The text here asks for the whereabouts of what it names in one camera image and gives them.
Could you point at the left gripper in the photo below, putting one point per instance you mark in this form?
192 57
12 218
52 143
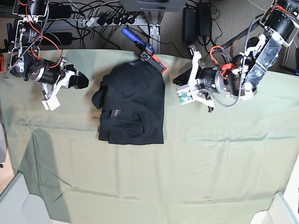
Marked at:
191 79

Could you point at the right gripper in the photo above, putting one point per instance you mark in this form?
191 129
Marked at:
61 76

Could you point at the dark navy T-shirt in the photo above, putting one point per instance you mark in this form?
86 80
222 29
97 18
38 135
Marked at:
131 100

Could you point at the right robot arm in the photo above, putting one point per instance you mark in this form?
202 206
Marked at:
25 62

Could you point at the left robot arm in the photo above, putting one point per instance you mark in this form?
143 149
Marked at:
235 78

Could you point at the blue orange bar clamp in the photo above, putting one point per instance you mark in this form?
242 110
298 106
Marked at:
147 53

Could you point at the black power brick left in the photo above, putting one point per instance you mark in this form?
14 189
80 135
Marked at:
60 38

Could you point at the black power adapter pair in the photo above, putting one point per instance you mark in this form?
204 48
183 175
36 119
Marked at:
197 22

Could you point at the white power strip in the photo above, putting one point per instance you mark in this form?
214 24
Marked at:
119 20

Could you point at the blue clamp at left edge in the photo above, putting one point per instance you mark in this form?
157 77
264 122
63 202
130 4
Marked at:
8 45

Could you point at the orange clamp jaw left edge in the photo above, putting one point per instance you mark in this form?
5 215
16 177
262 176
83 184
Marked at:
1 64

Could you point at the light green table cloth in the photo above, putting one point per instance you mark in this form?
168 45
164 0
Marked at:
213 168

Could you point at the clamp at right edge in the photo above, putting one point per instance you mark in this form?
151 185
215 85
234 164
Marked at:
283 66

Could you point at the white bin bottom left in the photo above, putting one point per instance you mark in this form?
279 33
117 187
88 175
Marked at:
18 206

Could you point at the white bin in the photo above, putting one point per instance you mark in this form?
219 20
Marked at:
18 206
279 212

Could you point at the white bin bottom right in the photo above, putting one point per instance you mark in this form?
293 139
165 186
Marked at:
279 212

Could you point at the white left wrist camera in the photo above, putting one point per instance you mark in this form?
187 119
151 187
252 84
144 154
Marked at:
185 96

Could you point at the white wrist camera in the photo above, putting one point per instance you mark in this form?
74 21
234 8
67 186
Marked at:
185 96
51 104

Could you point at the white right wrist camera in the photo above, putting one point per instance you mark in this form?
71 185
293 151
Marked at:
51 104

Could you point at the aluminium frame post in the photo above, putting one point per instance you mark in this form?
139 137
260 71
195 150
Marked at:
154 20

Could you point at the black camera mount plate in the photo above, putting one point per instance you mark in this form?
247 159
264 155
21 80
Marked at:
153 5

